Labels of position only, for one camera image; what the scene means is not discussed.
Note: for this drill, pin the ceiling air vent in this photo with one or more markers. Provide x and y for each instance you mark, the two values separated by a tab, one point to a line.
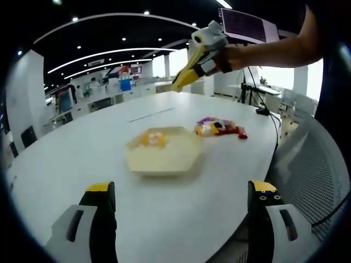
96	62

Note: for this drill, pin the small black table device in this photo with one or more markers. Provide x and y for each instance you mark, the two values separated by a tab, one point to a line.
261	111

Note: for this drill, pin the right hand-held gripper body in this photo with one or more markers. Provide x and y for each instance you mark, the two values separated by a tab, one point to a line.
211	35

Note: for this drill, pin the long white counter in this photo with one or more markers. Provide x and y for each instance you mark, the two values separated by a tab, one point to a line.
118	96

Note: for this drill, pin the pile of snack food packets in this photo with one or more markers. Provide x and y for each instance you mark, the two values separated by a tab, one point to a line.
214	127

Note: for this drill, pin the orange white snack food packet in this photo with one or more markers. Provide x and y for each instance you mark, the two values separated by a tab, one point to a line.
153	138

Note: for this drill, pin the yellow food tongs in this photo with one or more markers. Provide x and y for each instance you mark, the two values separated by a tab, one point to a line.
193	61

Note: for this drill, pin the light blue screen appliance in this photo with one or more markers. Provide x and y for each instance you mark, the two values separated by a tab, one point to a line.
65	101

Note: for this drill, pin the person's right hand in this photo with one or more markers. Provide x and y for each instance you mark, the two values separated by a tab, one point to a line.
235	57

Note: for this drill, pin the cream hexagonal container tray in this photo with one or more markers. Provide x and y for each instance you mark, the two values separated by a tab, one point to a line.
164	161

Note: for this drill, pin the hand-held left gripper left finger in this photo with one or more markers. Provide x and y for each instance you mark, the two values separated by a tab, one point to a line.
101	219

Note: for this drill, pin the black tripod stand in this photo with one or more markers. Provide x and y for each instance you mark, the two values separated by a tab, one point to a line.
243	90

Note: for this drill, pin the grey mesh office chair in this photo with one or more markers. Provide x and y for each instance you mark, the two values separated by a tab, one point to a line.
310	170

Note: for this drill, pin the wall monitor screen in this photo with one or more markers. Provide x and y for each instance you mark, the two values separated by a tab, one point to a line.
244	24

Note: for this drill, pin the white square pillar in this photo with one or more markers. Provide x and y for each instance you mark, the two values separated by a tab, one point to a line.
27	90

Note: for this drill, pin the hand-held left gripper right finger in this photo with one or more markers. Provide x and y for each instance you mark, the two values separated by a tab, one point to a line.
260	219

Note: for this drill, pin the blue container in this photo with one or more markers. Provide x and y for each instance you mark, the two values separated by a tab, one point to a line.
125	84

